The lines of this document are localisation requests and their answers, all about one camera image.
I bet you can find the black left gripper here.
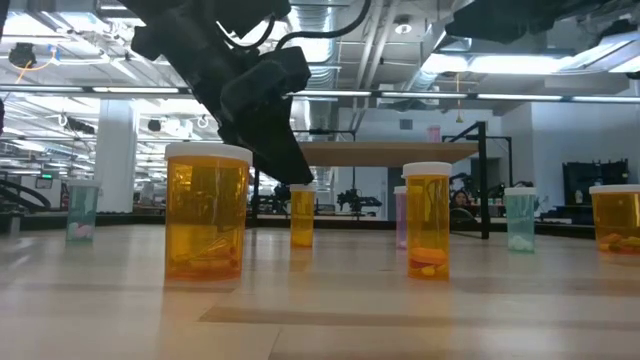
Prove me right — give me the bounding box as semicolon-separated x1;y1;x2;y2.
192;46;315;185

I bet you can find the small orange pill bottle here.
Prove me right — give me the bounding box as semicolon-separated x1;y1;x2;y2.
289;183;318;249

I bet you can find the large orange pill bottle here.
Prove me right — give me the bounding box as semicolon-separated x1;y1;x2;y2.
588;184;640;255
163;142;254;282

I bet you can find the medium orange pill bottle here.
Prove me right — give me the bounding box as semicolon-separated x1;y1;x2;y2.
401;161;454;281

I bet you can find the teal bottle with pink pills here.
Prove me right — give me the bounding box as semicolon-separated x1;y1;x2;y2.
66;179;101;246

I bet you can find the teal bottle with white pills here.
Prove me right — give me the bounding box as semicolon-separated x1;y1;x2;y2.
503;186;539;254

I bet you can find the wooden shelf with black legs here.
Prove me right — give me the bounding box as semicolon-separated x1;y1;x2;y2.
249;119;491;240

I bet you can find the white building column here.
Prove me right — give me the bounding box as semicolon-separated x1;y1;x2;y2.
93;99;139;214

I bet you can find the seated person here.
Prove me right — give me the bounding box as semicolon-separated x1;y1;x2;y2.
448;188;479;224

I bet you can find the black ceiling-hung device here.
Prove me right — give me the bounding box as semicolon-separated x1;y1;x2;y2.
7;42;39;69

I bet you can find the black equipment cabinet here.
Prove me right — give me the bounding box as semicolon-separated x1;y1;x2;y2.
562;158;631;226

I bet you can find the silver round air duct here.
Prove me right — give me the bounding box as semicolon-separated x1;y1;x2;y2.
287;3;342;132

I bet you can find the long suspended light rail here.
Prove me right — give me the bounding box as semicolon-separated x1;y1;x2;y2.
0;83;640;104

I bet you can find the black metal mounting frame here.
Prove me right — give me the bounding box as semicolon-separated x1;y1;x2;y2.
449;217;640;240
19;212;166;232

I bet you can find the silver spiral air duct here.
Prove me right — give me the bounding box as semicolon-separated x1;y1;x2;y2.
402;34;466;99

